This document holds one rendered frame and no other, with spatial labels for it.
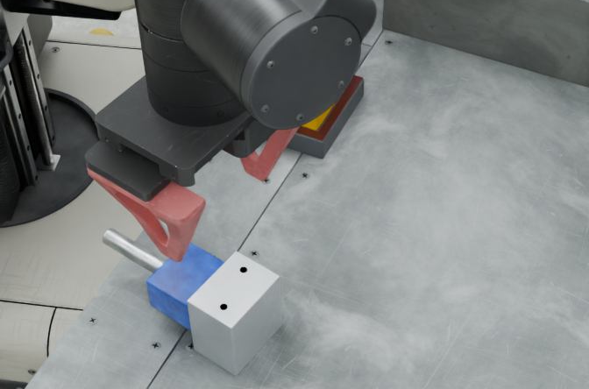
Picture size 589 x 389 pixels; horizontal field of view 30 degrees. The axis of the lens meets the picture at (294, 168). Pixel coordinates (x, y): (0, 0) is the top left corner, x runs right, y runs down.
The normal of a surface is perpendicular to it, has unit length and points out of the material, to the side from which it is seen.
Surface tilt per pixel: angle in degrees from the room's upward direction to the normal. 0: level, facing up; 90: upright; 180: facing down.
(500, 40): 90
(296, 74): 90
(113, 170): 1
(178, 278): 0
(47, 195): 0
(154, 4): 90
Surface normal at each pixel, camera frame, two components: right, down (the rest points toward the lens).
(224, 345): -0.59, 0.59
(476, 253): -0.01, -0.69
